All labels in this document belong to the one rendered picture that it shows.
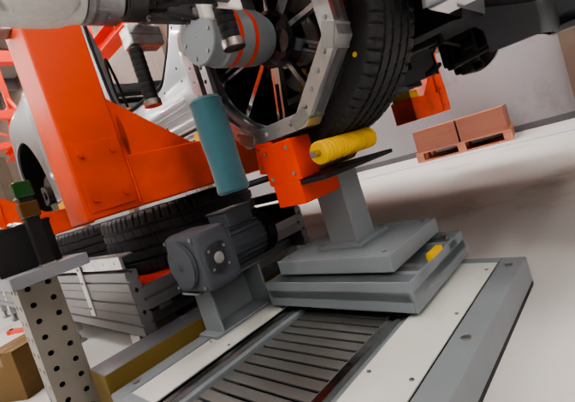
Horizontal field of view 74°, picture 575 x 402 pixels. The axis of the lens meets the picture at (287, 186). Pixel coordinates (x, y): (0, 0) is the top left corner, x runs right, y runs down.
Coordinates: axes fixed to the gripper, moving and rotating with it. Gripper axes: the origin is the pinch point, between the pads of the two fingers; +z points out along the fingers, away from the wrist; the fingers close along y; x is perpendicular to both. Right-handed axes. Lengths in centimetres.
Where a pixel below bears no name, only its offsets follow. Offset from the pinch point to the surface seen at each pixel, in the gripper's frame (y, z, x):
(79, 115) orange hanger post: -60, -7, -1
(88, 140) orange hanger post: -60, -7, -9
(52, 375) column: -73, -32, -68
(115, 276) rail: -78, -6, -50
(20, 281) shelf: -54, -35, -39
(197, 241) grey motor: -39, 3, -45
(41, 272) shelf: -54, -30, -39
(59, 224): -253, 30, -25
